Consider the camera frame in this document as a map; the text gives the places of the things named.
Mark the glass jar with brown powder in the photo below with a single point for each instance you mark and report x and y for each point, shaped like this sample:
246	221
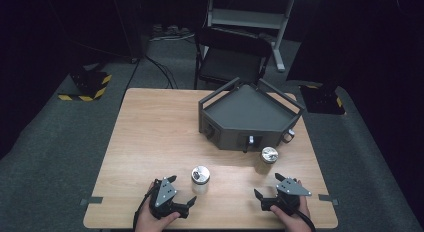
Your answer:
266	160

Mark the black folding chair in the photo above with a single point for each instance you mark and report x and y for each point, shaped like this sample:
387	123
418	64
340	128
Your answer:
230	58

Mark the person's right hand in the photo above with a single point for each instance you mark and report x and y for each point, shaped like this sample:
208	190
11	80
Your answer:
293	218

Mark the grey metal desk frame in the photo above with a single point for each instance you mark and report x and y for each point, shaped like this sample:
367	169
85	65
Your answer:
253	18

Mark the grey tape strip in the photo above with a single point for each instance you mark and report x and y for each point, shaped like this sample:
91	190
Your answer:
90	200
328	199

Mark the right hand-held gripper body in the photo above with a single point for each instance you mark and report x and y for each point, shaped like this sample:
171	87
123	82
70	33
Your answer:
289	192

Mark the black stand base yellow stripes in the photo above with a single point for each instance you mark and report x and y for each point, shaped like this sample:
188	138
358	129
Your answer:
87	87
321	98

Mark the dark grey corner rack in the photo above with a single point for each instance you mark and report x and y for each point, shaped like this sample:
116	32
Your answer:
248	115

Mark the person's left hand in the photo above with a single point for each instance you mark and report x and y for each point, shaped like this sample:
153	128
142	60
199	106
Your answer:
150	222

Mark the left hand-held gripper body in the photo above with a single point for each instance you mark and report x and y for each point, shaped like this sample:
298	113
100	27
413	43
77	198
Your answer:
164	195

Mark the glass jar with white powder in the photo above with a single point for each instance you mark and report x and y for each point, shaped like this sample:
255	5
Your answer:
200	178

